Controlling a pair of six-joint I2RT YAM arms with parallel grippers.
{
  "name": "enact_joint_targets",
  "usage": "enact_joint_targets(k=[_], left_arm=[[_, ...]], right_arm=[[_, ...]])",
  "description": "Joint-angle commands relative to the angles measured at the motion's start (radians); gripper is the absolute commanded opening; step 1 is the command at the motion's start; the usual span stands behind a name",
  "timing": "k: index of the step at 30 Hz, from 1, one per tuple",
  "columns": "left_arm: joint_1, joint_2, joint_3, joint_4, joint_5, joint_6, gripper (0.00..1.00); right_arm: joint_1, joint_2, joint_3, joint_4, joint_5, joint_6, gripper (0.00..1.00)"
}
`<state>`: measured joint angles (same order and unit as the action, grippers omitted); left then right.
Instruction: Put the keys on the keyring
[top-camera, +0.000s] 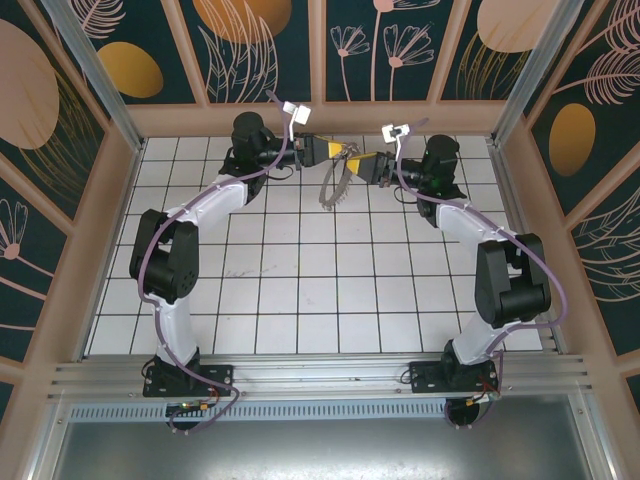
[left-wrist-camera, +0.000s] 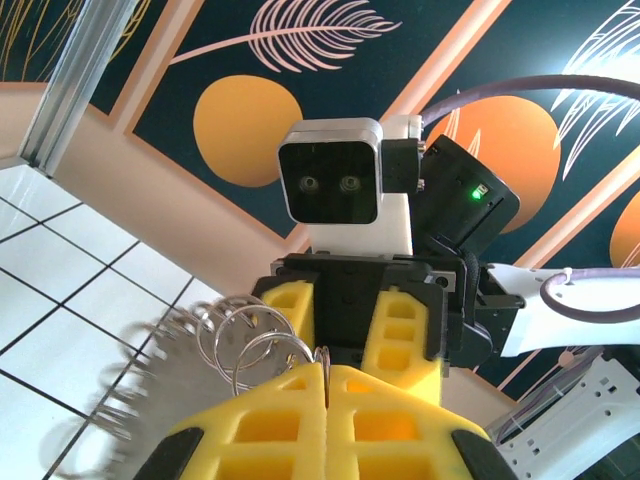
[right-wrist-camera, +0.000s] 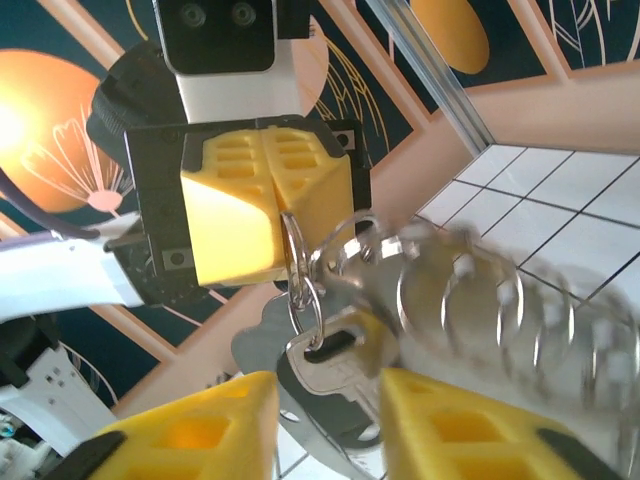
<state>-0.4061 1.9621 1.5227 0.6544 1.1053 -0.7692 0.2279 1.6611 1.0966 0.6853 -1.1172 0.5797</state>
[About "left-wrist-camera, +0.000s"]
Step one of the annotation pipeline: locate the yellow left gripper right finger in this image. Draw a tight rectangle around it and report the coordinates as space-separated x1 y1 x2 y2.
327 363 521 480

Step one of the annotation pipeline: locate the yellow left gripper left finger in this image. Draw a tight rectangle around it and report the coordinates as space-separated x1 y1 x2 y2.
132 362 331 480

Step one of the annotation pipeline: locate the metal keyring chain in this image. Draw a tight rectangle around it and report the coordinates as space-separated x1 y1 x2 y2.
47 294 334 479

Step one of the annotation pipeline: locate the dark panel orange oval feather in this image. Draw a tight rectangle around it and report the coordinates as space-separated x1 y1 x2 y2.
130 0 476 244

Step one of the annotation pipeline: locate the dark panel with leaf outlines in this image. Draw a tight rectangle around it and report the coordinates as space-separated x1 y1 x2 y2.
379 0 640 281

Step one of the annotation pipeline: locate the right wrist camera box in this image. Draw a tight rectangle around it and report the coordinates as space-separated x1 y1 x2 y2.
277 117 426 257

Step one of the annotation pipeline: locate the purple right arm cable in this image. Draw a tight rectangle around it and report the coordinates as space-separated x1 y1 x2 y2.
422 73 640 324

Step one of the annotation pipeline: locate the aluminium corner post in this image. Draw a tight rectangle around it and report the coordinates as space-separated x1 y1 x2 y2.
19 0 126 180

